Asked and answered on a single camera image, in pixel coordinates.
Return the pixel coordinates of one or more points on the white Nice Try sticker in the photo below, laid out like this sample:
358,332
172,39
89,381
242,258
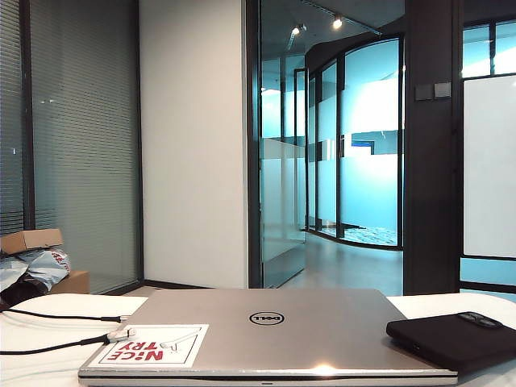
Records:
169,354

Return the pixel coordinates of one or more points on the dark bag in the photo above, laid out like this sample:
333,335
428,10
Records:
20,292

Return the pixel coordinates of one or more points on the grey window blinds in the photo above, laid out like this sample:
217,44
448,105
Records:
80,161

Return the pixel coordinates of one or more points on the black phone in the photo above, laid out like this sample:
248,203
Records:
451,342

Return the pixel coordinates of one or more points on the silver Dell laptop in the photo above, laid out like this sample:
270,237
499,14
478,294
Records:
302,342

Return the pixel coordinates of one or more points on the closed brown cardboard box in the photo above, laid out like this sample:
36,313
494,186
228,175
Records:
74,282

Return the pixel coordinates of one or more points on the grey plastic mailing bag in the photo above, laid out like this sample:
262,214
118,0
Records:
36,266

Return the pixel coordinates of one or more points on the dark wall switch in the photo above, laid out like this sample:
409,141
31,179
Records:
423,92

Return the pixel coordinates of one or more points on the ceiling spotlight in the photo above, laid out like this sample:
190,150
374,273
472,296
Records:
296,29
338,22

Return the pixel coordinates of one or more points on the grey wall switch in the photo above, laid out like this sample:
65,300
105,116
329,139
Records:
442,89

